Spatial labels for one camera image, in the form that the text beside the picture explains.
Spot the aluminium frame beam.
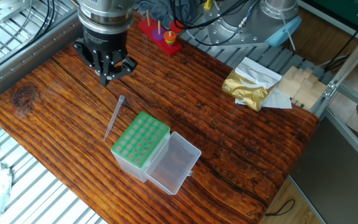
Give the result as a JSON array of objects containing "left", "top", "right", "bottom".
[{"left": 311, "top": 21, "right": 358, "bottom": 175}]

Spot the orange toy ring stack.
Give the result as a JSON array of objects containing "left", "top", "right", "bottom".
[{"left": 163, "top": 30, "right": 177, "bottom": 46}]

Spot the red toy ring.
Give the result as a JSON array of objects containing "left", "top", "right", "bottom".
[{"left": 170, "top": 20, "right": 185, "bottom": 34}]

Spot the clear plastic pipette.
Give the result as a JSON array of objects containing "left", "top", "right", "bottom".
[{"left": 103, "top": 95, "right": 126, "bottom": 142}]

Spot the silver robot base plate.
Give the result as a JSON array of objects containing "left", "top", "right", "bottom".
[{"left": 178, "top": 0, "right": 291, "bottom": 49}]

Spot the grey metal beam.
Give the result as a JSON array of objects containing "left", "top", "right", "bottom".
[{"left": 0, "top": 12, "right": 85, "bottom": 108}]

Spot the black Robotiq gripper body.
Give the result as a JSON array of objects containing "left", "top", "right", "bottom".
[{"left": 82, "top": 26, "right": 129, "bottom": 79}]

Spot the clear pipette box green rack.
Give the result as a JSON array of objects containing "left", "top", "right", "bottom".
[{"left": 110, "top": 111, "right": 202, "bottom": 196}]

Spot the gold tissue pack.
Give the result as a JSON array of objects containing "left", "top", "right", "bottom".
[{"left": 221, "top": 56, "right": 293, "bottom": 112}]

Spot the wooden block puzzle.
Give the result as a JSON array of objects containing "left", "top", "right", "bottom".
[{"left": 277, "top": 65, "right": 328, "bottom": 110}]

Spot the grey cloth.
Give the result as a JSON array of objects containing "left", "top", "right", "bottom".
[{"left": 138, "top": 0, "right": 198, "bottom": 30}]

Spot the red wooden peg board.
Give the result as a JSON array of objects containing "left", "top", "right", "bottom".
[{"left": 137, "top": 9, "right": 183, "bottom": 57}]

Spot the silver perforated plate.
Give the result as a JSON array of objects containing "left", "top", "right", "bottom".
[{"left": 0, "top": 0, "right": 33, "bottom": 25}]

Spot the purple toy ring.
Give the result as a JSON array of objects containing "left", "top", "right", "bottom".
[{"left": 152, "top": 28, "right": 167, "bottom": 41}]

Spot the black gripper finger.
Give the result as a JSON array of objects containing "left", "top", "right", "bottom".
[
  {"left": 73, "top": 41, "right": 106, "bottom": 87},
  {"left": 105, "top": 56, "right": 138, "bottom": 87}
]

